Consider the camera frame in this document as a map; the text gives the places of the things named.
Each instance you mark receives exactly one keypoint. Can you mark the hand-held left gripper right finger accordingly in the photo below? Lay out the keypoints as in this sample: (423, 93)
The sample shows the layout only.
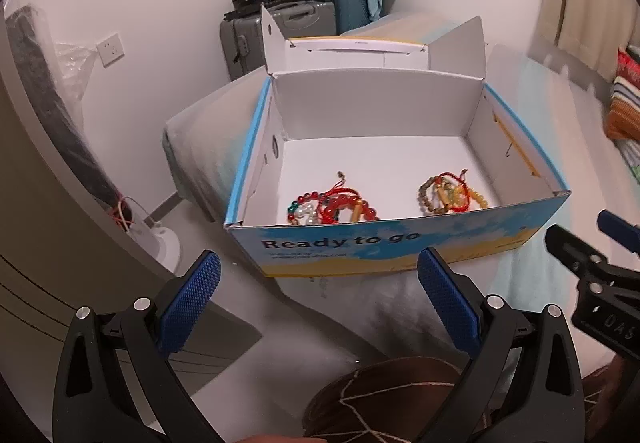
(447, 303)

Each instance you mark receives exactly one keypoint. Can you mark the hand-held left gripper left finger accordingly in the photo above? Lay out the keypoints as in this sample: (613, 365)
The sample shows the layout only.
(190, 305)

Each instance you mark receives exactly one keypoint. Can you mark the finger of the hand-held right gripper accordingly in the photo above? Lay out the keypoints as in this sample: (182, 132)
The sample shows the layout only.
(622, 233)
(567, 245)

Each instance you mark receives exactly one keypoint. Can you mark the blue yellow cardboard box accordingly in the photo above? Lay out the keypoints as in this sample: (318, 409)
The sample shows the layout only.
(375, 123)

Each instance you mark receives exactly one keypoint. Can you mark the white floor stand base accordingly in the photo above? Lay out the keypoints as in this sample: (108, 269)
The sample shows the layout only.
(160, 243)

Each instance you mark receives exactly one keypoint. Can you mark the striped red brown pillow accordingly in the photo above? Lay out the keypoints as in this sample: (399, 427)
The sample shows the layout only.
(625, 98)

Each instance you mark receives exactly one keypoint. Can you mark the dark plastic-wrapped object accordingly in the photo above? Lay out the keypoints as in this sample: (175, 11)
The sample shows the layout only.
(55, 113)

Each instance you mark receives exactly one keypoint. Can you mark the grey suitcase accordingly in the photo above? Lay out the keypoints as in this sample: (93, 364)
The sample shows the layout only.
(245, 43)

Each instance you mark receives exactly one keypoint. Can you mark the teal suitcase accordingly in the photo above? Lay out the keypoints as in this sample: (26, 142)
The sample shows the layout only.
(345, 3)

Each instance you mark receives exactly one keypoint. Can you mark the white wall socket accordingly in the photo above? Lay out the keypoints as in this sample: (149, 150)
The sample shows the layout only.
(111, 51)

